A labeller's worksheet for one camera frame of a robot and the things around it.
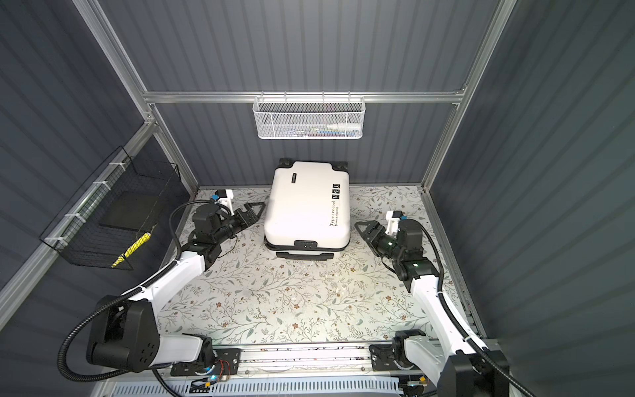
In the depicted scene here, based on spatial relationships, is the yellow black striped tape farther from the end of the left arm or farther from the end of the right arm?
the end of the right arm

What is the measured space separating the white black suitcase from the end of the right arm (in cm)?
13

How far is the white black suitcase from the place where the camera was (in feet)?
2.76

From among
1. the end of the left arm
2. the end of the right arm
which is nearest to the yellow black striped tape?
the end of the left arm

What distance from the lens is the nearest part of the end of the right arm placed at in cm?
68

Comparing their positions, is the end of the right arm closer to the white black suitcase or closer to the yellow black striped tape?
the white black suitcase

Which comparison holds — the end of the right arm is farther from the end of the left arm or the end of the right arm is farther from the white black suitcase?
the end of the left arm

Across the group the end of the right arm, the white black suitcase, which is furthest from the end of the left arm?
the end of the right arm
